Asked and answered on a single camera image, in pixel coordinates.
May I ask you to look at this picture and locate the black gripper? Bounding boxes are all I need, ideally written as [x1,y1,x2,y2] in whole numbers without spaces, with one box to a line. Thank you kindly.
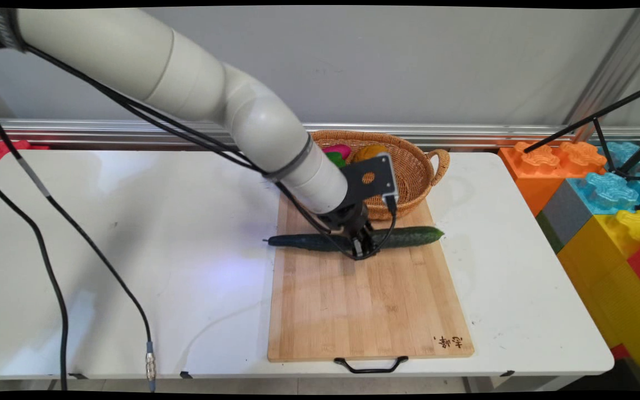
[319,201,380,261]

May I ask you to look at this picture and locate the long dark green cucumber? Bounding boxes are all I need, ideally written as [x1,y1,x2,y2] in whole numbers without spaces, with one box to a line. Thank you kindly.
[267,225,445,253]

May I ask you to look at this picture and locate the wooden cutting board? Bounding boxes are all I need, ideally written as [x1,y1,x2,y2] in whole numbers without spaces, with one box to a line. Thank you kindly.
[267,194,475,374]

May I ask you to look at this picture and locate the woven wicker basket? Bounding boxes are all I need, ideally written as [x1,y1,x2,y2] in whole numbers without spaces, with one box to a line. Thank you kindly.
[310,130,451,221]

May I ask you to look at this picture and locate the yellow toy bell pepper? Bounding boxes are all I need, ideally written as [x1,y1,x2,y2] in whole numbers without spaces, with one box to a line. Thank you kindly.
[352,144,391,163]

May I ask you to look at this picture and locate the large orange building block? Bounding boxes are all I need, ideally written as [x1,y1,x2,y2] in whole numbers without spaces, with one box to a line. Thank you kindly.
[499,141,608,217]

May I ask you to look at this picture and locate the large grey building block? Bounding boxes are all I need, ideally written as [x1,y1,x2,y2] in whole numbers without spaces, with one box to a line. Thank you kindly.
[536,180,580,254]

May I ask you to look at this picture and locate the large yellow building block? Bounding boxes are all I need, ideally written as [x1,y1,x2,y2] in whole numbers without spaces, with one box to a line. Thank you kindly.
[557,210,640,391]

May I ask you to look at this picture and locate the large blue building block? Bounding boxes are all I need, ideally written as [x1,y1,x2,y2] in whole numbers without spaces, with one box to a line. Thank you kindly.
[567,141,640,217]

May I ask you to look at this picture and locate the black tripod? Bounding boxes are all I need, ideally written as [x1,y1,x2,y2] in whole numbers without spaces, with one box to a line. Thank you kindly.
[524,81,640,184]

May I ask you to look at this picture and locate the black bracket with silver camera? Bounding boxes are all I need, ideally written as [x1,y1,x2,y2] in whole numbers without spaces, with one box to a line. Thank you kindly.
[341,154,399,211]

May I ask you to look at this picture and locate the aluminium rail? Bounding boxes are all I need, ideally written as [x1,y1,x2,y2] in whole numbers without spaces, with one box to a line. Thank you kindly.
[0,118,640,151]

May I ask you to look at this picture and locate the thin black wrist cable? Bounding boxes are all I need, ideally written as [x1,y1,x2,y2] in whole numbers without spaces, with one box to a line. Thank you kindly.
[0,36,398,262]

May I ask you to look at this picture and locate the black cable with metal connector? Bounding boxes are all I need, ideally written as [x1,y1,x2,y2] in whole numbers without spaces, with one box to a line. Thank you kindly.
[0,83,157,393]

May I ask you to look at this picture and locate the thick black cable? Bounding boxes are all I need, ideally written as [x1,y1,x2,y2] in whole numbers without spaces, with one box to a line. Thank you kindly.
[0,172,70,392]

